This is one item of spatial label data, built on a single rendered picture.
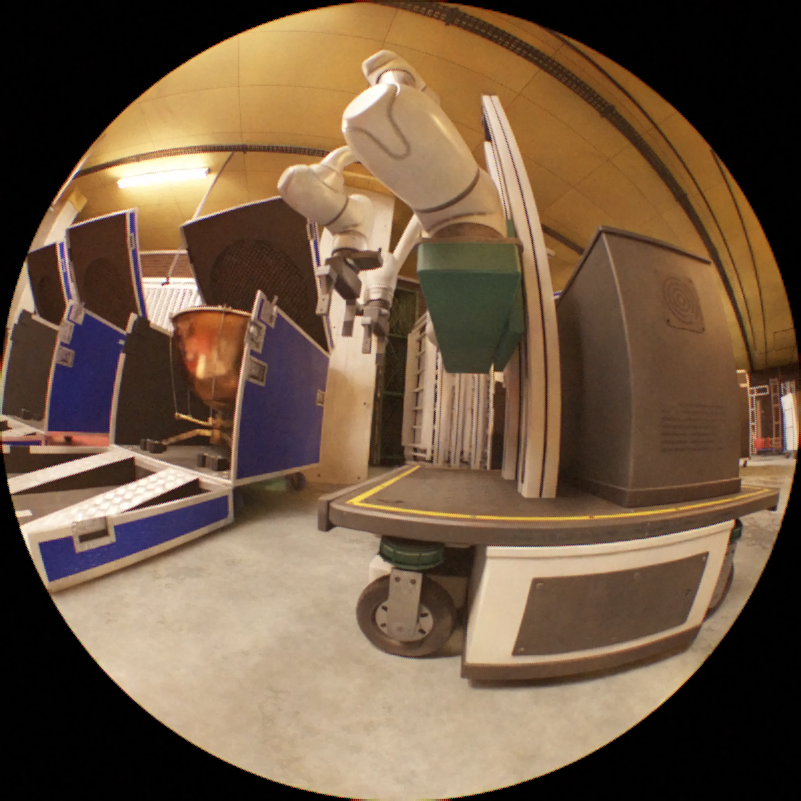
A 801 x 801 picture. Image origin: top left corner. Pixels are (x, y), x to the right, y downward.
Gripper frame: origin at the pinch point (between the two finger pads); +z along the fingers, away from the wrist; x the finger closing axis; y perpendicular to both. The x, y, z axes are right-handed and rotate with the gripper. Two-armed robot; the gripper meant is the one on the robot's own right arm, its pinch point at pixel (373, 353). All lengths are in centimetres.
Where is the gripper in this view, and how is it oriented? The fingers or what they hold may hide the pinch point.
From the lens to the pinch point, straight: 91.9
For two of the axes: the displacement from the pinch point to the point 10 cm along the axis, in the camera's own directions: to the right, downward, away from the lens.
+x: 2.1, 1.4, 9.7
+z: -0.8, 9.9, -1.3
